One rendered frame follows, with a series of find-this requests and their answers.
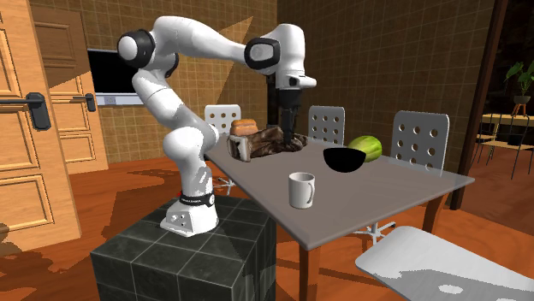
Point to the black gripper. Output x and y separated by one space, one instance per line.
288 98

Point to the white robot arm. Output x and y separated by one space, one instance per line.
192 137

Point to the grey perforated chair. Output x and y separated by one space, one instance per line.
326 125
419 139

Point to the toaster with bread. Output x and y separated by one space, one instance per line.
241 139

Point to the black bowl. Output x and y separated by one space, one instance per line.
344 160

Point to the white perforated chair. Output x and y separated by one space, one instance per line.
222 117

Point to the white mug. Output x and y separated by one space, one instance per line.
300 190

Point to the green melon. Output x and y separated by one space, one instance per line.
369 146

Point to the grey dining table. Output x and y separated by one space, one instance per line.
358 187

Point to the dark tiled robot stand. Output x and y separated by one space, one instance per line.
200 258

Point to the wooden panel door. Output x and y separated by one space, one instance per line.
73 112
25 133

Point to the potted green plant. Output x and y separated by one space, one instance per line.
521 85

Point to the black wall television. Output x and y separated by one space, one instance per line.
112 77

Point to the dark frame chair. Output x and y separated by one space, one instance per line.
507 144

